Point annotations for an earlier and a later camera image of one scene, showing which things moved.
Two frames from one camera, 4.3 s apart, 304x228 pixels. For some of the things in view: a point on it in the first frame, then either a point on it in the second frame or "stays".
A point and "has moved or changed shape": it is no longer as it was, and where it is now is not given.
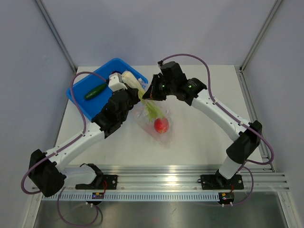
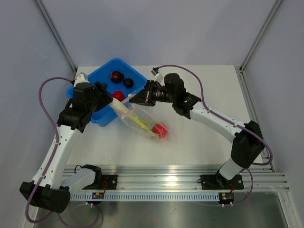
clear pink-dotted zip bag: x=141 y=114 has moved or changed shape
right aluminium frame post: x=272 y=11 stays
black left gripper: x=133 y=93 → x=105 y=98
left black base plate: x=103 y=182 stays
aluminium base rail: x=187 y=178 stays
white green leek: x=132 y=81 → x=123 y=110
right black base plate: x=218 y=182 stays
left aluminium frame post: x=56 y=34 stays
